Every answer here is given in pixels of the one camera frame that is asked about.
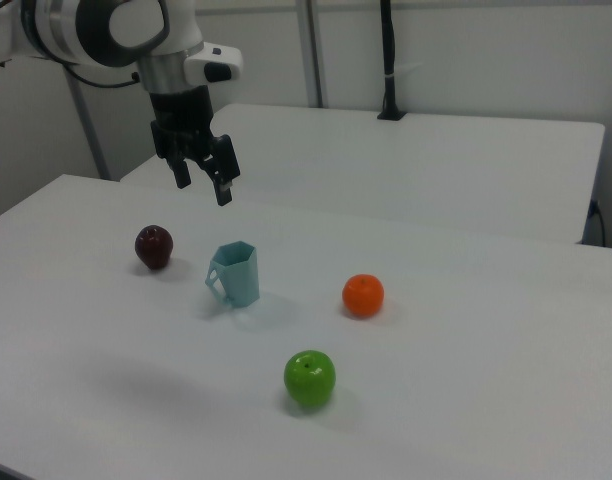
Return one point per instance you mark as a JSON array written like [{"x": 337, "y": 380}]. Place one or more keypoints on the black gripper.
[{"x": 178, "y": 117}]

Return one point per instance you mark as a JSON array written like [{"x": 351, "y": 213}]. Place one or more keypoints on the light blue hexagonal mug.
[{"x": 238, "y": 277}]

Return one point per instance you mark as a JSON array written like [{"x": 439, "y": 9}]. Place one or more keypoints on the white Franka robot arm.
[{"x": 86, "y": 30}]

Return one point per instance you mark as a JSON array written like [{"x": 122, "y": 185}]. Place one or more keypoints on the dark red apple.
[{"x": 154, "y": 247}]

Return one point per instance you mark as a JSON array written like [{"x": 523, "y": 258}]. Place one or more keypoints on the orange fruit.
[{"x": 363, "y": 295}]

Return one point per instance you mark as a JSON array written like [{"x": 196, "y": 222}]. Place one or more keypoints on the white side table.
[{"x": 411, "y": 165}]

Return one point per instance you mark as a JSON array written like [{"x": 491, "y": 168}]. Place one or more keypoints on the black pole with base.
[{"x": 389, "y": 60}]

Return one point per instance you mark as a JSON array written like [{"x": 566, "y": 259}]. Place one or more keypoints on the green apple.
[{"x": 309, "y": 378}]

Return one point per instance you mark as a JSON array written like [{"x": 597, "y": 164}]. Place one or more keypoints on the grey partition post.
[
  {"x": 313, "y": 50},
  {"x": 88, "y": 125}
]

